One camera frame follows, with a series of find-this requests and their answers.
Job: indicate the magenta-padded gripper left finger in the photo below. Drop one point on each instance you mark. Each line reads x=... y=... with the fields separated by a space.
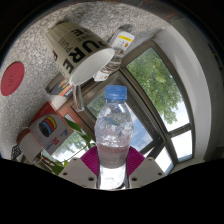
x=80 y=171

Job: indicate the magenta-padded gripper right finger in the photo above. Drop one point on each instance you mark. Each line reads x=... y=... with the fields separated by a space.
x=146 y=171

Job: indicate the clear blue-capped water bottle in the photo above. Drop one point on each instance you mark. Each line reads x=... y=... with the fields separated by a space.
x=113 y=133

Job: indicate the brown framed window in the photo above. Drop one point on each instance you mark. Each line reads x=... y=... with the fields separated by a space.
x=146 y=116

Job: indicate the dark patterned flat mat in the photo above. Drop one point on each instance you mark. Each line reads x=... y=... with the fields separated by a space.
x=16 y=152

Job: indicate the silver metal window latch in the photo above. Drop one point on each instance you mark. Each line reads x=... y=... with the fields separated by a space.
x=78 y=98

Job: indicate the colourful flat book stack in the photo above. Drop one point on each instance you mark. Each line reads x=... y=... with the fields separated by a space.
x=61 y=87

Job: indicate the flat round red coaster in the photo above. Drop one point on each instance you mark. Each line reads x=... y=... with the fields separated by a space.
x=12 y=78

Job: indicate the cream mug with black print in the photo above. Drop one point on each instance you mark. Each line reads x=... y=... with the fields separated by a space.
x=73 y=46

